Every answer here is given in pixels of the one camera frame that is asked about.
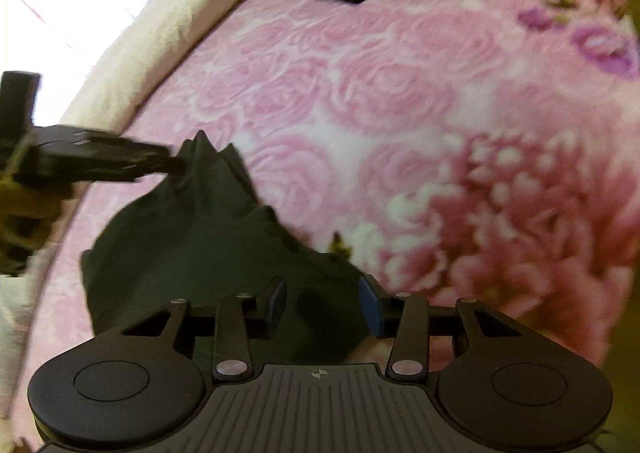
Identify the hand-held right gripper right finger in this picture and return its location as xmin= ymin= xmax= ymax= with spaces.
xmin=358 ymin=274 xmax=522 ymax=380

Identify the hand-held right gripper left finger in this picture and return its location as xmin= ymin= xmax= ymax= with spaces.
xmin=120 ymin=277 xmax=288 ymax=382

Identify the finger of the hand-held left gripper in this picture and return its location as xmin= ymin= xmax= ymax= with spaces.
xmin=117 ymin=134 xmax=185 ymax=182

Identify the dark green long-sleeve shirt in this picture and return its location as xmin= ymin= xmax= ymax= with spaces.
xmin=80 ymin=130 xmax=381 ymax=364

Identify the cream rolled quilt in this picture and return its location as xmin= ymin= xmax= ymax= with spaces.
xmin=62 ymin=0 xmax=292 ymax=138

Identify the pink floral blanket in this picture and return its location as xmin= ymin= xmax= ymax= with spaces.
xmin=10 ymin=0 xmax=640 ymax=434

